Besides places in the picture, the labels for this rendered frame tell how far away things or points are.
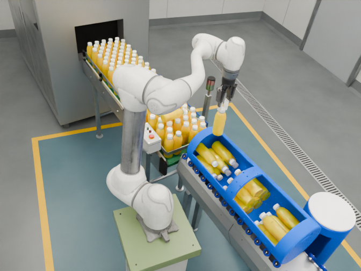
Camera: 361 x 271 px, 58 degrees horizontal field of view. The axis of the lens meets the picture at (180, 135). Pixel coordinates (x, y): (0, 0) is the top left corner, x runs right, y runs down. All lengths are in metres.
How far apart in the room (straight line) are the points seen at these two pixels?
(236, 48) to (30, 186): 2.48
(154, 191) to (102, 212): 1.61
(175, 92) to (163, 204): 0.58
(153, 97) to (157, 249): 0.83
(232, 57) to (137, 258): 1.10
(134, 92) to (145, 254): 0.83
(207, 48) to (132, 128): 0.58
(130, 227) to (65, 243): 1.31
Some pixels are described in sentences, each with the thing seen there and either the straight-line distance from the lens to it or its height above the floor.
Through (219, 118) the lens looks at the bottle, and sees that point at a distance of 1.94.
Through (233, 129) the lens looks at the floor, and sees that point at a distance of 4.11.
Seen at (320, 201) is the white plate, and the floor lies 1.04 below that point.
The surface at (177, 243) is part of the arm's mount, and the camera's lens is 1.77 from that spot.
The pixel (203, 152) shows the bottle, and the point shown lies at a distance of 2.11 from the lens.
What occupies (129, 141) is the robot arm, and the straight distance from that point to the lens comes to 1.50.
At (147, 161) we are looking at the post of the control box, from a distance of 2.41.
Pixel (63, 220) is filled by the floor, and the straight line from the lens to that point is 3.18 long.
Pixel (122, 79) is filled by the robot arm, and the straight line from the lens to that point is 1.36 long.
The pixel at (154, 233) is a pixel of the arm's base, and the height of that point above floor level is 1.09.
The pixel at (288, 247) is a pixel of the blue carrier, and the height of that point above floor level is 1.17.
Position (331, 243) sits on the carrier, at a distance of 2.24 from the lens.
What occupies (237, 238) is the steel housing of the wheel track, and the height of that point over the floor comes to 0.86.
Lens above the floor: 2.60
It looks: 42 degrees down
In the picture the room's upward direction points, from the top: 7 degrees clockwise
